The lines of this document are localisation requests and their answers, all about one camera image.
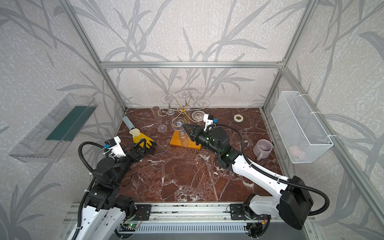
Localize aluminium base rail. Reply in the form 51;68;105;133
61;201;316;224

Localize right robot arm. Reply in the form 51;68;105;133
183;124;330;230

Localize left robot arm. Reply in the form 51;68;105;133
68;137;156;240

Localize pink item in basket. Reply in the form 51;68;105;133
289;145;305;160

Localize lilac mug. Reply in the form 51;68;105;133
253;139;273;161

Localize white wire basket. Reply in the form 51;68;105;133
271;91;334;164

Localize clear wine glass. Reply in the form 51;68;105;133
192;110;206;122
161;95;175;117
181;91;192;109
151;106;168;133
197;99;211;109
170;117;189;148

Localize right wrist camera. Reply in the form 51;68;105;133
203;114;217;131

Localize clear plastic wall shelf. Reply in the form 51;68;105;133
9;94;98;163

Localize white tape roll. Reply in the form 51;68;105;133
234;114;244;123

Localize yellow black work glove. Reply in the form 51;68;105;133
129;128;157;152

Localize gold wire glass rack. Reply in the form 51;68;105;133
158;91;211;150

